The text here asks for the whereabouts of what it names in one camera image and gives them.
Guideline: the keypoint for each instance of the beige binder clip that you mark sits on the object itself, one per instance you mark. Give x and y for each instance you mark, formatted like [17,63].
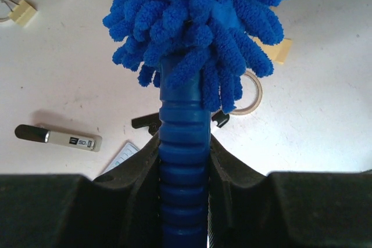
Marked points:
[18,11]

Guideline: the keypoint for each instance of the masking tape roll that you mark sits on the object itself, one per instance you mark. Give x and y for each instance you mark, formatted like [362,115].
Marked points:
[254,96]

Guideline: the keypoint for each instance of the white black marker pen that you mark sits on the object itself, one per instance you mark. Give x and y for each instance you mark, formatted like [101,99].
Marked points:
[218,120]

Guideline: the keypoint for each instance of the blue microfiber duster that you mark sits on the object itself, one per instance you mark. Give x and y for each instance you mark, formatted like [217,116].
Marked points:
[195,52]

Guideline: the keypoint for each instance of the yellow grey calculator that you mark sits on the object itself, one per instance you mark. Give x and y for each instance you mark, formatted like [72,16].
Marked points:
[125,153]

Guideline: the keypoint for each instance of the yellow sticky note pad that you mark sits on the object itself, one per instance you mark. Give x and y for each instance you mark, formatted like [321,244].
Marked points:
[277,53]

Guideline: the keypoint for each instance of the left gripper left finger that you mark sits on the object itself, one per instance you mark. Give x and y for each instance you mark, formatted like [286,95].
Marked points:
[117,209]

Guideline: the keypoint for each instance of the black T-shaped plastic part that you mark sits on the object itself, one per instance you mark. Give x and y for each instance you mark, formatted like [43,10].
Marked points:
[151,121]

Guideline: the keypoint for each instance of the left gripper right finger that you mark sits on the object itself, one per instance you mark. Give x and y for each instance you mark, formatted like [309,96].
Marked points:
[285,209]

